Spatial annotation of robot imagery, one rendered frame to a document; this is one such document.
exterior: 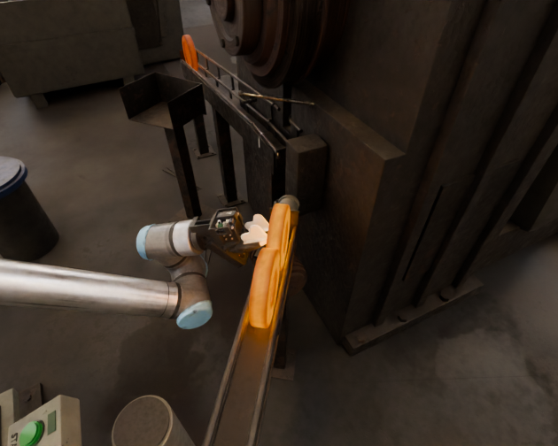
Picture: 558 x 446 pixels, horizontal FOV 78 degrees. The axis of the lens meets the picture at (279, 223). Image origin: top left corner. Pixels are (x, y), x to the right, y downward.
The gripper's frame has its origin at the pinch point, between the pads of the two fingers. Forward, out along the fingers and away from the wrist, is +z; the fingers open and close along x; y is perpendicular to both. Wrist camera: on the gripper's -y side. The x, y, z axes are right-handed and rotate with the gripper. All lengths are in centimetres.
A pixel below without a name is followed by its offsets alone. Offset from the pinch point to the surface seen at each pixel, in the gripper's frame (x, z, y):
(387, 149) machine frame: 15.8, 26.5, 8.0
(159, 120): 68, -62, 8
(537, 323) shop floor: 35, 76, -100
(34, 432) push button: -45, -37, 1
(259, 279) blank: -19.0, 2.6, 7.5
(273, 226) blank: -3.5, 1.7, 6.0
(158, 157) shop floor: 126, -120, -36
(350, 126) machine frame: 24.6, 18.4, 10.7
